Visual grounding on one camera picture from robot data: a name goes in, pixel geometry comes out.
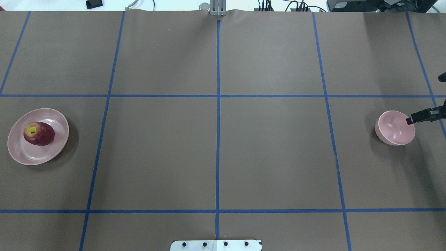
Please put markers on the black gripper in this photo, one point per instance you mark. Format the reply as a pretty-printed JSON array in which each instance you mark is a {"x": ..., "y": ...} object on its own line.
[{"x": 425, "y": 115}]

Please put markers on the pink bowl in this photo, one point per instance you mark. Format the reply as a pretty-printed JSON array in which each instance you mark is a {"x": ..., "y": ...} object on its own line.
[{"x": 392, "y": 129}]

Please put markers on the red apple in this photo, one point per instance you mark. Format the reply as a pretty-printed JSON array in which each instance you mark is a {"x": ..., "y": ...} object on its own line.
[{"x": 39, "y": 133}]

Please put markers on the pink plate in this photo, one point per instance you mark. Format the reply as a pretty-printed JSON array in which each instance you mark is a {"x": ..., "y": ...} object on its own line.
[{"x": 25, "y": 153}]

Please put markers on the small black square device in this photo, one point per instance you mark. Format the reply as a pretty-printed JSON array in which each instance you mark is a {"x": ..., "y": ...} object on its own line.
[{"x": 91, "y": 4}]

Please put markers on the white pedestal base plate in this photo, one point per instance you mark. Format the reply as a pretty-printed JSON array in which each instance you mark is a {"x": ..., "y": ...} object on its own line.
[{"x": 217, "y": 245}]

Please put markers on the aluminium frame post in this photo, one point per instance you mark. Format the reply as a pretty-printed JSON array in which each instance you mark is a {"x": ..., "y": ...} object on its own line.
[{"x": 218, "y": 8}]

